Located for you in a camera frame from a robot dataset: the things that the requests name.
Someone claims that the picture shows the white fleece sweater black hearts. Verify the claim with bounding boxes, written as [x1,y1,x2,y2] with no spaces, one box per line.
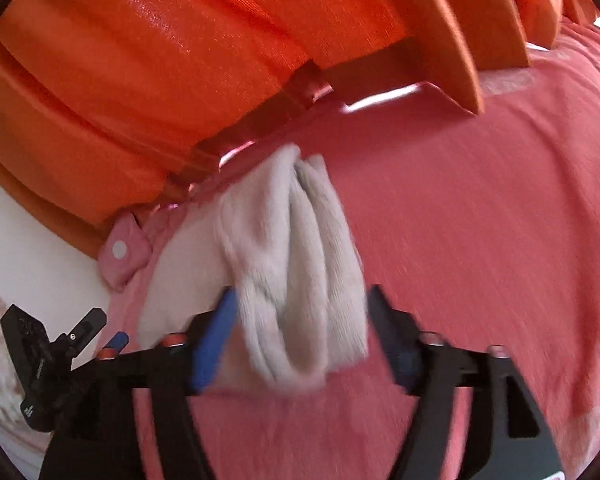
[137,144,368,394]

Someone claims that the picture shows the pink polka dot garment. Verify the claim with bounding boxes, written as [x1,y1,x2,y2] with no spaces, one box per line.
[97,204,182,292]

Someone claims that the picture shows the orange curtain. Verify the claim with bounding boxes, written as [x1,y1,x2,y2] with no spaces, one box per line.
[0,0,598,255]

